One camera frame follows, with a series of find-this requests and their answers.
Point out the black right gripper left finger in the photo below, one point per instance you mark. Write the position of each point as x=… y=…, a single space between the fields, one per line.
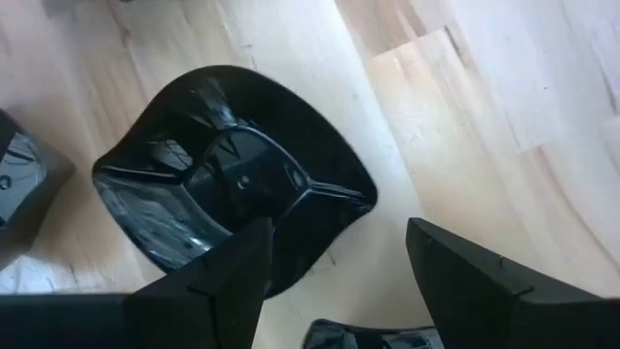
x=194 y=310

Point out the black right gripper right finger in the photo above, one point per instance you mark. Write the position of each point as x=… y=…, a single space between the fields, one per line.
x=484 y=310

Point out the black wavy square mini plate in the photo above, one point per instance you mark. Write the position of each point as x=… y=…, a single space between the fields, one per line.
x=194 y=145

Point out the black leaf mini plate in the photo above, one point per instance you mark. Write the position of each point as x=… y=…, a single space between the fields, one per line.
x=24 y=184

